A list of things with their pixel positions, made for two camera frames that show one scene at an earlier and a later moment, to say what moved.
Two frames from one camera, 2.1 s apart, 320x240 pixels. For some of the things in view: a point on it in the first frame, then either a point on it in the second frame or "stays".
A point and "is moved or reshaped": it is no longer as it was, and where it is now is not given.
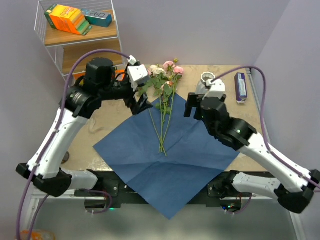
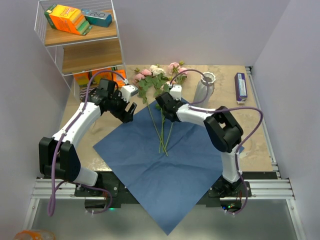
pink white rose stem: (161, 86) stays
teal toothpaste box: (97, 18) stays
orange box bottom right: (120, 76) stays
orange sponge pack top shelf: (68, 19) stays
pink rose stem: (177, 72) to (182, 71)
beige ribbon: (92, 125) stays
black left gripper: (143, 105) to (124, 116)
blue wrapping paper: (169, 158) is moved or reshaped
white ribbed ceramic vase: (201, 87) stays
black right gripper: (191, 102) to (178, 101)
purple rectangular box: (241, 88) stays
